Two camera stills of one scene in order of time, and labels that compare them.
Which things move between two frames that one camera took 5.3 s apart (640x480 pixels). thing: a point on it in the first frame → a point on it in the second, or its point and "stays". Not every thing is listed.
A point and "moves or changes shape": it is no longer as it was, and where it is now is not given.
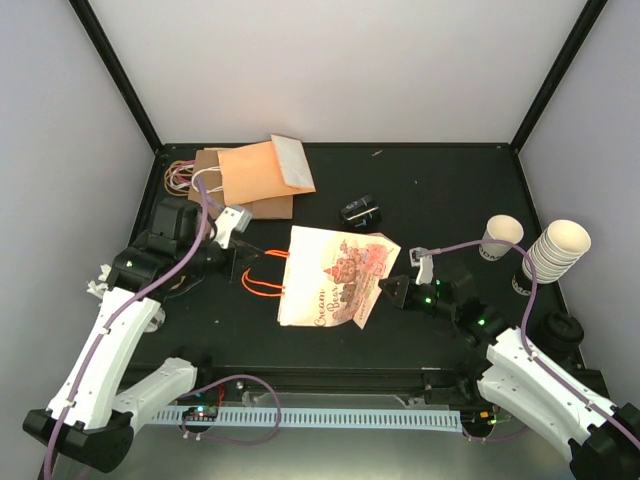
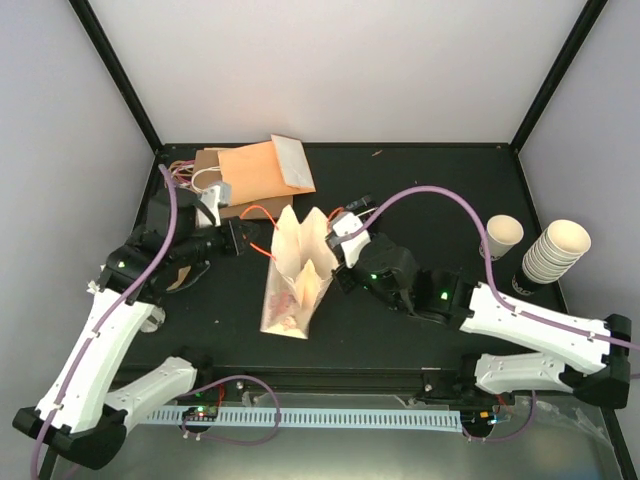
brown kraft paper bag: (206, 168) stays
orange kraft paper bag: (274, 169) stays
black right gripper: (402, 297) → (344, 280)
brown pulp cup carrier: (178, 285) stays
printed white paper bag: (328, 277) moves or changes shape
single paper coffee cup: (504, 228) stays
